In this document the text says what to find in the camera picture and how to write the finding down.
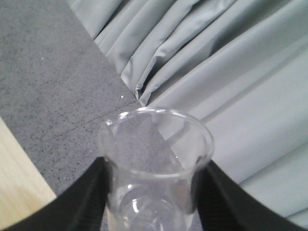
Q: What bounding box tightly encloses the small glass beaker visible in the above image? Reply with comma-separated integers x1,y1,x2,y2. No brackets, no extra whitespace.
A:
98,107,214,231

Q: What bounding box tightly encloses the bamboo cutting board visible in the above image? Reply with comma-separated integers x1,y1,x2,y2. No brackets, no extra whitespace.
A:
0,119,56,230

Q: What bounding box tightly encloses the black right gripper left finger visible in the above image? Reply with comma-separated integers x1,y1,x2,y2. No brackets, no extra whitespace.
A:
5,157,109,231

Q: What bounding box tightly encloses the grey curtain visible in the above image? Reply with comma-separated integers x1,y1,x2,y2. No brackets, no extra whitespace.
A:
68,0,308,228

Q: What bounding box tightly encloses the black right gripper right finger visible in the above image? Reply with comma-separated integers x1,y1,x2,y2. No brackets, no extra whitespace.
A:
193,161,303,231

